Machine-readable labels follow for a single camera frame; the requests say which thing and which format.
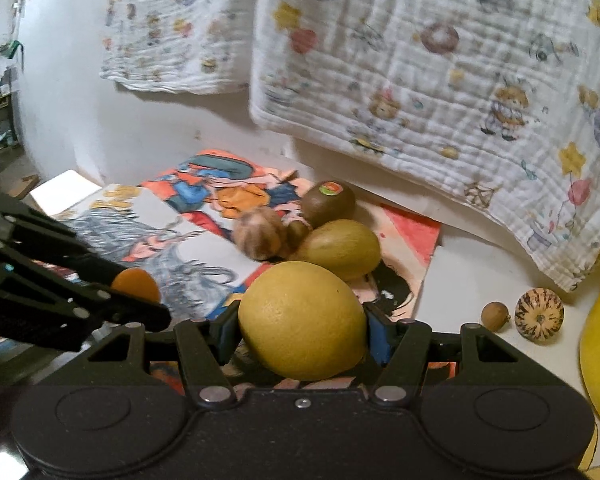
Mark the white flat box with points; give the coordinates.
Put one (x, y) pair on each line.
(62, 191)

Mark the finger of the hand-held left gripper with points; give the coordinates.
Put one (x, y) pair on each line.
(45, 240)
(130, 312)

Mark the large yellow lemon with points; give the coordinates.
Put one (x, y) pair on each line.
(302, 320)

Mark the small orange fruit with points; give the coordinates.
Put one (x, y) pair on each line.
(136, 285)

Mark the yellow-green mango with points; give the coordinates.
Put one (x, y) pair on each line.
(342, 247)

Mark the brown walnut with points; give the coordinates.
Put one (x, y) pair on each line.
(257, 234)

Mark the small dark brown fruit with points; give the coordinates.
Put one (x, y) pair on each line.
(297, 233)

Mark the small cartoon printed blanket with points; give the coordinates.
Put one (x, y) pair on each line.
(175, 25)

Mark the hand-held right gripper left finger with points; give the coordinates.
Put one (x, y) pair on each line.
(228, 332)

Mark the small round brown nut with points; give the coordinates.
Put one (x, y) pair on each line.
(495, 316)

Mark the brown kiwi with sticker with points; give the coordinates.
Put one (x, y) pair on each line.
(330, 202)

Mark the small striped squash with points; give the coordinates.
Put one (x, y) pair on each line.
(539, 314)

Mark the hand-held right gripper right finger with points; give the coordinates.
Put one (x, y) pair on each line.
(375, 332)

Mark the large bear printed blanket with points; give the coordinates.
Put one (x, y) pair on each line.
(430, 85)

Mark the grey-haired figure poster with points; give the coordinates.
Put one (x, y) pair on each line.
(170, 245)

